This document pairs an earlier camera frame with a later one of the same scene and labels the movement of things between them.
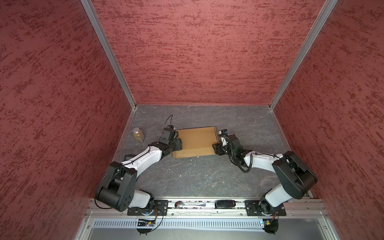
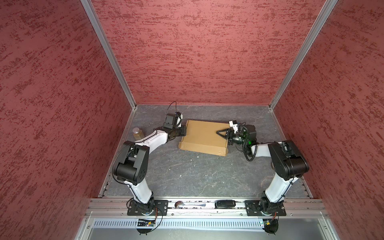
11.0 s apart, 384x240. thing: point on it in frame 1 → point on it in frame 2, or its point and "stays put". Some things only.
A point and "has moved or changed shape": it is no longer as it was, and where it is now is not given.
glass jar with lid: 138,134 stays put
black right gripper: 218,149 → 229,132
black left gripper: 178,145 → 183,130
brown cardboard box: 196,142 has moved or changed shape
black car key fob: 225,204 stays put
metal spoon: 180,204 stays put
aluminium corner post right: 327,10 stays put
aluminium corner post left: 101,33 stays put
